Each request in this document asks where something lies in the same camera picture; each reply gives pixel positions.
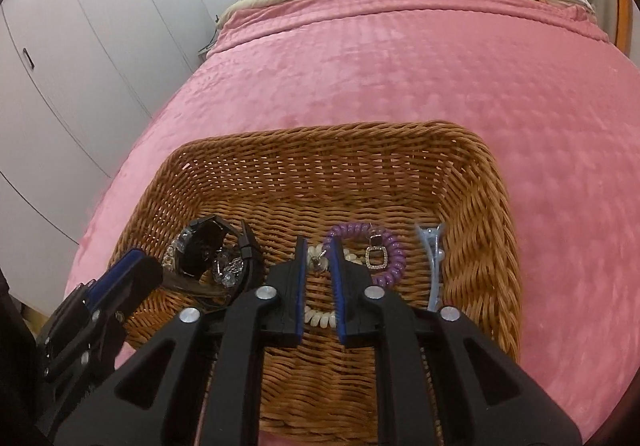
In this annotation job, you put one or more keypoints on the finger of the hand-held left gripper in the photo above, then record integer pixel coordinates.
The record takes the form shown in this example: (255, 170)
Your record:
(142, 281)
(117, 271)

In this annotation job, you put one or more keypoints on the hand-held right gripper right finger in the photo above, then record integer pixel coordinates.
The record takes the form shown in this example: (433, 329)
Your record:
(337, 296)

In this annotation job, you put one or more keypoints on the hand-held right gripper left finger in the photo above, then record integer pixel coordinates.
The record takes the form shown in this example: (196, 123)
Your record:
(300, 286)

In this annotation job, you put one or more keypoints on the brown hair band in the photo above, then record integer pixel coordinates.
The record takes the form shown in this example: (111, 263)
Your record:
(200, 288)

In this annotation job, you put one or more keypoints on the black hair claw clip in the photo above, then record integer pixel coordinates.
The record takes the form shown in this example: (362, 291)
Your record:
(200, 246)

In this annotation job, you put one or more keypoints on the square silver earring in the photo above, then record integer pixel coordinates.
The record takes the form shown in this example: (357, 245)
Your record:
(376, 239)

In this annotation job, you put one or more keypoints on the blue hair clip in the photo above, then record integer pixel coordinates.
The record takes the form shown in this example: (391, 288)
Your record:
(434, 276)

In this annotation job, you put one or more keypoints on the brown wicker basket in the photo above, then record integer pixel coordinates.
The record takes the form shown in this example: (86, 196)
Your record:
(325, 176)

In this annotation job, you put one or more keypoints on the white nightstand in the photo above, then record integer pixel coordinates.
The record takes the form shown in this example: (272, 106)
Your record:
(204, 57)

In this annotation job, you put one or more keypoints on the pink plush blanket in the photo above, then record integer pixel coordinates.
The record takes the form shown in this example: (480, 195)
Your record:
(400, 66)

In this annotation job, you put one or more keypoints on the white wardrobe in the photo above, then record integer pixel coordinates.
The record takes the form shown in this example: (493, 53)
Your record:
(100, 26)

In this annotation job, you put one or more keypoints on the orange curtain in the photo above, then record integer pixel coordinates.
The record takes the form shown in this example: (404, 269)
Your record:
(622, 11)

